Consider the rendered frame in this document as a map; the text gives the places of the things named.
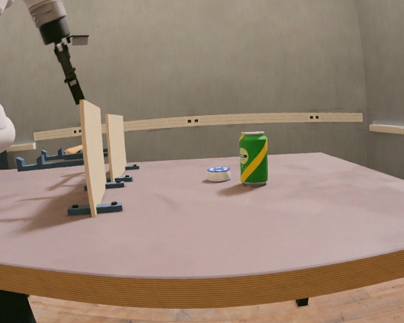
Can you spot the green drink can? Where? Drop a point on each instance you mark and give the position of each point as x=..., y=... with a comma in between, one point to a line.
x=253, y=159

